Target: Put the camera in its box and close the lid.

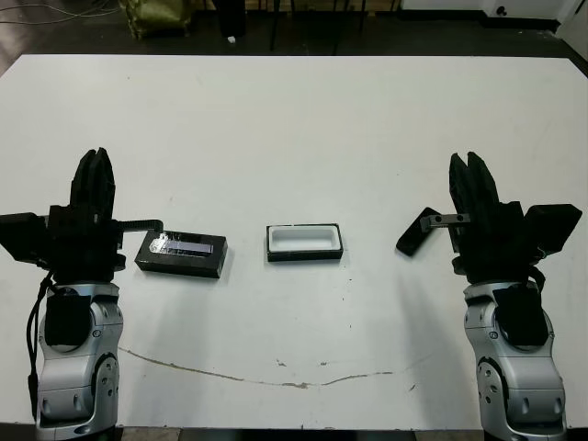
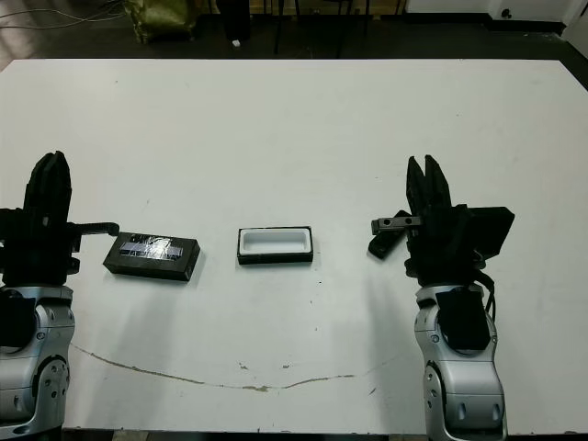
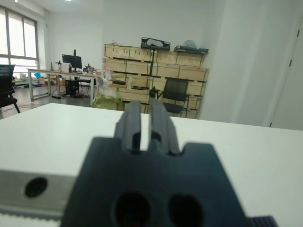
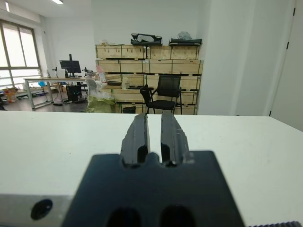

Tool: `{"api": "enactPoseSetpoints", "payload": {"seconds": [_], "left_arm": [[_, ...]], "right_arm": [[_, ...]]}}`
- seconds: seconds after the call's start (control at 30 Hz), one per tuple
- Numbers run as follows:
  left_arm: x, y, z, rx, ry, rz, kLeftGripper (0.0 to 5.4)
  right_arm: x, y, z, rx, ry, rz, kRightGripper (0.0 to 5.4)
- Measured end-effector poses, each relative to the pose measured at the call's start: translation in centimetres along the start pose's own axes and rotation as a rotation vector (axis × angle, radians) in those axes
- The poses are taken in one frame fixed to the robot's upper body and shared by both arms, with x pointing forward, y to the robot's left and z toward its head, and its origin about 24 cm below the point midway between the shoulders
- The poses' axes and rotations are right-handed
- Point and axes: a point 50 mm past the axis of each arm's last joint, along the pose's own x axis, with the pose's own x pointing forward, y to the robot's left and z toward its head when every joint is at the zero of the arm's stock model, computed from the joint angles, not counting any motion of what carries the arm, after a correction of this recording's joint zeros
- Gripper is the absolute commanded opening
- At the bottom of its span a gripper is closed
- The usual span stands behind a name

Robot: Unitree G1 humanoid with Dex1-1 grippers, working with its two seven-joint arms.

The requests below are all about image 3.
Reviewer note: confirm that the black computer tower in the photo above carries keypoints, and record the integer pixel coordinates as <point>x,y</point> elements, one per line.
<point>72,88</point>

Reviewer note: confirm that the white floor container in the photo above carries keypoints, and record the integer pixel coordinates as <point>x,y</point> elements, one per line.
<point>23,76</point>

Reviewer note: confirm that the open black case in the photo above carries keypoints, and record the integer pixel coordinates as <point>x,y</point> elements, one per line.
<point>144,43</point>

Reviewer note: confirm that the black mesh office chair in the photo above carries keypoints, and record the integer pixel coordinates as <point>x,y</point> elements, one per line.
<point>175,88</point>

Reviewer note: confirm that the grey plastic bag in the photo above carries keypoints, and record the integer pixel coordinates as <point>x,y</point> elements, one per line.
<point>190,43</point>

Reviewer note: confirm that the small desk stand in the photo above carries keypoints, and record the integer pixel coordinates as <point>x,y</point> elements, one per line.
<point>59,66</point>

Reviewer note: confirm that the large office window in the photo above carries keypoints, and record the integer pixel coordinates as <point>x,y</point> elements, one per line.
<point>16,35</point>

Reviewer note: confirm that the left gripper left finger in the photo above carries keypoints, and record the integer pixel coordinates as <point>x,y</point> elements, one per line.
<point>111,179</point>

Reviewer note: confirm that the black floor stand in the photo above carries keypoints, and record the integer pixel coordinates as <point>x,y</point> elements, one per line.
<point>153,92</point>

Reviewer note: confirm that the pink white package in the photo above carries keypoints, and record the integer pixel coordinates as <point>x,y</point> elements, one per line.
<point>107,72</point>

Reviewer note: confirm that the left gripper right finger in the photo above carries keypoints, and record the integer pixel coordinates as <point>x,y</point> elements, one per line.
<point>196,179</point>

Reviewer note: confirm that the dark desk device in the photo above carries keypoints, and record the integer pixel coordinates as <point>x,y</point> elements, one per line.
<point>88,69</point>

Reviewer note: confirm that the green plastic bag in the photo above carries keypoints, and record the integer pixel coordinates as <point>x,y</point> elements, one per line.
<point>104,101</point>

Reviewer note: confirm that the blue plastic item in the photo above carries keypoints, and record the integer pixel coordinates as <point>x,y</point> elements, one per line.
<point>37,74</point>

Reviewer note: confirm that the flat black case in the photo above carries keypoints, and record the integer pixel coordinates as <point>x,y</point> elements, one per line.
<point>191,49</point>

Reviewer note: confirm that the long wooden-top desk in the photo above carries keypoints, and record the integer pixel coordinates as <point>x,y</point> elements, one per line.
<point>59,71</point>

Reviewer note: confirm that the black computer monitor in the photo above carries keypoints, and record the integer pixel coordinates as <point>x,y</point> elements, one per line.
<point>72,60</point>

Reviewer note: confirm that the brown cardboard box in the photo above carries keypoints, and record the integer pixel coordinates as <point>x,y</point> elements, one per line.
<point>62,81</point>
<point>43,81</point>

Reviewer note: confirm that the dark bottle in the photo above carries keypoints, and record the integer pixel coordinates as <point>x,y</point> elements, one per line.
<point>70,68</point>

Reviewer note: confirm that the light wooden crate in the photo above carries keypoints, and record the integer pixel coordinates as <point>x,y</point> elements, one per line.
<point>116,65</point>
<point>132,94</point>
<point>138,68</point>
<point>197,88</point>
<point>193,73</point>
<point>166,58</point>
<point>189,60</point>
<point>117,52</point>
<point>140,54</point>
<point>168,71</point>

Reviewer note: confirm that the white door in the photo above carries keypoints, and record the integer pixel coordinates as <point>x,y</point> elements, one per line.
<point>293,94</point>

